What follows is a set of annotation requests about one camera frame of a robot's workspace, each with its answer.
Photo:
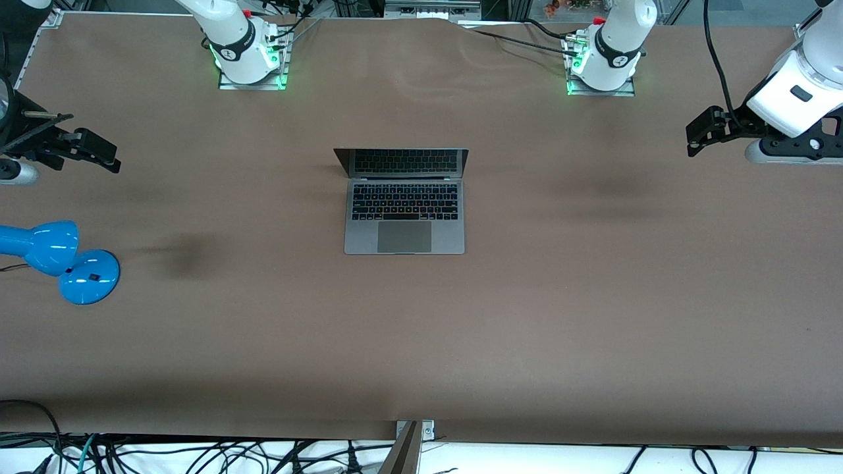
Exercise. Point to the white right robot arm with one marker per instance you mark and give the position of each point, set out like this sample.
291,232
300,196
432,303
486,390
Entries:
238,49

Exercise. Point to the brown table cover cloth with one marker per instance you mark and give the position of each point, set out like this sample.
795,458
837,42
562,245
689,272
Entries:
593,296

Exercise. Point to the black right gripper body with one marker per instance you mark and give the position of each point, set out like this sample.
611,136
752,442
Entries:
25,137

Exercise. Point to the blue desk lamp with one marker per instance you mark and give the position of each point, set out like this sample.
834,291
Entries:
89,280

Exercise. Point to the grey laptop with black keys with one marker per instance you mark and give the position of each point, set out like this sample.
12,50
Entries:
404,238

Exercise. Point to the small metal table bracket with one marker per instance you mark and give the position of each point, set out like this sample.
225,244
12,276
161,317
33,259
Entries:
428,429

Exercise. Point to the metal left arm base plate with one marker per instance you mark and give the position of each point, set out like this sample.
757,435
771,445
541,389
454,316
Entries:
620,93

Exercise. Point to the grey electronics box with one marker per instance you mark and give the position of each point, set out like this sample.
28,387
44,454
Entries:
431,9

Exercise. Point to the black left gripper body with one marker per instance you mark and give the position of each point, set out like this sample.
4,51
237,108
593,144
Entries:
739,121

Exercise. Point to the dark metal bar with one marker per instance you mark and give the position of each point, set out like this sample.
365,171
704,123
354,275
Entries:
403,454

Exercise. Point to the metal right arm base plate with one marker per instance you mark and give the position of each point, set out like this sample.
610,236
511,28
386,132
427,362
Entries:
230,86

